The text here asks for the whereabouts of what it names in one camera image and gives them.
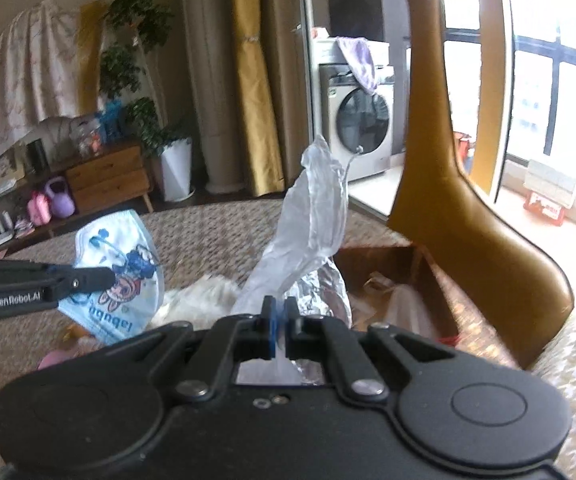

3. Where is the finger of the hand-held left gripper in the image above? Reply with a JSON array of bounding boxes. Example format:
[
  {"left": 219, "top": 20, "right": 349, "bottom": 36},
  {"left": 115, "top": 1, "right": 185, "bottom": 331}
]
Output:
[{"left": 0, "top": 259, "right": 117, "bottom": 302}]

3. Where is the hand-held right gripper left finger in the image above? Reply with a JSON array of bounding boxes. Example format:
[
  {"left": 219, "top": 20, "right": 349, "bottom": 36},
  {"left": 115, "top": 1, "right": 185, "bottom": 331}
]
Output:
[{"left": 105, "top": 296, "right": 281, "bottom": 402}]

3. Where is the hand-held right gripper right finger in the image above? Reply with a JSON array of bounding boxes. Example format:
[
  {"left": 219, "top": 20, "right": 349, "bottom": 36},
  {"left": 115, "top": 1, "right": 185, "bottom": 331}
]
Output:
[{"left": 284, "top": 296, "right": 461, "bottom": 398}]

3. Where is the white tissue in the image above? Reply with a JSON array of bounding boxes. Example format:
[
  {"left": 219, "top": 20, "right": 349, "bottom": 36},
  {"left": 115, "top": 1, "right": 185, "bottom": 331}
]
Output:
[{"left": 152, "top": 275, "right": 249, "bottom": 332}]

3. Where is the clear plastic bag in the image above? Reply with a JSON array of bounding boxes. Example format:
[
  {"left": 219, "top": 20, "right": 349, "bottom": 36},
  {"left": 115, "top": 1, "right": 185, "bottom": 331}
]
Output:
[{"left": 235, "top": 134, "right": 355, "bottom": 386}]

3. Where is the red tray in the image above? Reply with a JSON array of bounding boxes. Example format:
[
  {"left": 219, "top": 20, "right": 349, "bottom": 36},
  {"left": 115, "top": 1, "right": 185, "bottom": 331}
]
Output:
[{"left": 333, "top": 244, "right": 465, "bottom": 352}]

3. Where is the pink soft object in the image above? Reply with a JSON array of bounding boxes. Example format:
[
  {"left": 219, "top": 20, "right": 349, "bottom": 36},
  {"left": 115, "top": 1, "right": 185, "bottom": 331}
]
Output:
[{"left": 38, "top": 350, "right": 84, "bottom": 372}]

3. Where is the crumpled aluminium foil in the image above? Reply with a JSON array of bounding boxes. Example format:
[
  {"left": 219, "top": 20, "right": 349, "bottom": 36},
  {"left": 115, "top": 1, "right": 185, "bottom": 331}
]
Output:
[{"left": 288, "top": 265, "right": 353, "bottom": 386}]

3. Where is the purple toy kettlebell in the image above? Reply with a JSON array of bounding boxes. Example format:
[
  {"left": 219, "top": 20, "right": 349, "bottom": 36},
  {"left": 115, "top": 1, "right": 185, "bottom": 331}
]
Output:
[{"left": 44, "top": 176, "right": 76, "bottom": 219}]

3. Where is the pink toy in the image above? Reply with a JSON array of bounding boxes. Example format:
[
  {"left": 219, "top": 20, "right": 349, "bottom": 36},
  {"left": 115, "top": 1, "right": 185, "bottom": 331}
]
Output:
[{"left": 26, "top": 191, "right": 52, "bottom": 226}]

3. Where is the wooden cabinet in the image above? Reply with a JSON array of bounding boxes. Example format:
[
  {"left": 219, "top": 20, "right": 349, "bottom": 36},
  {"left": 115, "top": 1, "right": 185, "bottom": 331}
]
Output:
[{"left": 0, "top": 140, "right": 156, "bottom": 257}]

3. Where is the translucent plastic wrapper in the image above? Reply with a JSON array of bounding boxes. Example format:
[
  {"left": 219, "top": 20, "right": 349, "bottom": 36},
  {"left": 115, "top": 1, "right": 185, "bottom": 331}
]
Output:
[{"left": 363, "top": 270, "right": 441, "bottom": 342}]

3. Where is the patterned woven mat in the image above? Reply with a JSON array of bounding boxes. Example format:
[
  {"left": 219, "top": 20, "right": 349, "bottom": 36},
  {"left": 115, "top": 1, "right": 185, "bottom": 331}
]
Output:
[{"left": 0, "top": 198, "right": 576, "bottom": 480}]

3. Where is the white plant pot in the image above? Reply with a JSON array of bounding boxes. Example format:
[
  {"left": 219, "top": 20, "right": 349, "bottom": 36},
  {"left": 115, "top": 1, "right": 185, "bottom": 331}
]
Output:
[{"left": 160, "top": 139, "right": 197, "bottom": 202}]

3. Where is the blue gift bag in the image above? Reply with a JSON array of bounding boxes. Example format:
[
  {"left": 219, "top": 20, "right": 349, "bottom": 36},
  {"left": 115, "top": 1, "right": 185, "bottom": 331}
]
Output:
[{"left": 98, "top": 100, "right": 125, "bottom": 143}]

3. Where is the brown giraffe-shaped seat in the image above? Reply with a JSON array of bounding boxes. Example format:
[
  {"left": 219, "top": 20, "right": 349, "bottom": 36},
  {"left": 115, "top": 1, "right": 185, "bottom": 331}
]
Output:
[{"left": 367, "top": 0, "right": 576, "bottom": 371}]

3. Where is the grey curtain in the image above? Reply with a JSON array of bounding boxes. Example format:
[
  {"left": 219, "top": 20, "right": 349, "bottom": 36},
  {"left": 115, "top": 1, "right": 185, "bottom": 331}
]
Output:
[{"left": 260, "top": 0, "right": 315, "bottom": 192}]

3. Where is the silver washing machine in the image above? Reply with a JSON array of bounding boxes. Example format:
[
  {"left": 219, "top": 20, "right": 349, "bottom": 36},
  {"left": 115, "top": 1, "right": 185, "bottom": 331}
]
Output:
[{"left": 315, "top": 37, "right": 409, "bottom": 183}]

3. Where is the floral draped cloth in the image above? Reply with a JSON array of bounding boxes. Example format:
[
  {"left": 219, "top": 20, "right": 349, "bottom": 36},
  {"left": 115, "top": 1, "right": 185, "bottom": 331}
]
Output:
[{"left": 0, "top": 0, "right": 103, "bottom": 172}]

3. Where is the yellow curtain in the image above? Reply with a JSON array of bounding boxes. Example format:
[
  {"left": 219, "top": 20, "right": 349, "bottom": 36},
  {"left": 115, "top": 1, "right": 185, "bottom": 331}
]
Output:
[{"left": 230, "top": 0, "right": 286, "bottom": 198}]

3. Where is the white column air conditioner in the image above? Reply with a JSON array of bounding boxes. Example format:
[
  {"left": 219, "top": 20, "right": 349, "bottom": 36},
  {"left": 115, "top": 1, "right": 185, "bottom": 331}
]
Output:
[{"left": 180, "top": 0, "right": 243, "bottom": 193}]

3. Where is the green potted plant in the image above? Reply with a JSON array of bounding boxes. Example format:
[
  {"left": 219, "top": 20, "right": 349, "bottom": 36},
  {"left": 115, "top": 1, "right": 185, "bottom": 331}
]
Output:
[{"left": 100, "top": 0, "right": 193, "bottom": 158}]

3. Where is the purple cloth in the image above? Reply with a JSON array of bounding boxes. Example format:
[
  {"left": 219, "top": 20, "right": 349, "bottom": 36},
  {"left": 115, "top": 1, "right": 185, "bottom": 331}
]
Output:
[{"left": 335, "top": 36, "right": 379, "bottom": 96}]

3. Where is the red crate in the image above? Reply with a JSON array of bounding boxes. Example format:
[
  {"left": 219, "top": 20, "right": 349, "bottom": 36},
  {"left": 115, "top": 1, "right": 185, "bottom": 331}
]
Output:
[{"left": 523, "top": 191, "right": 569, "bottom": 229}]

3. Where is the black window frame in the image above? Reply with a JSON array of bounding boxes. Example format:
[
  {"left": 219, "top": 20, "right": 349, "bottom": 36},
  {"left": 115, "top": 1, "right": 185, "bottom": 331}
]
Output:
[{"left": 443, "top": 22, "right": 576, "bottom": 161}]

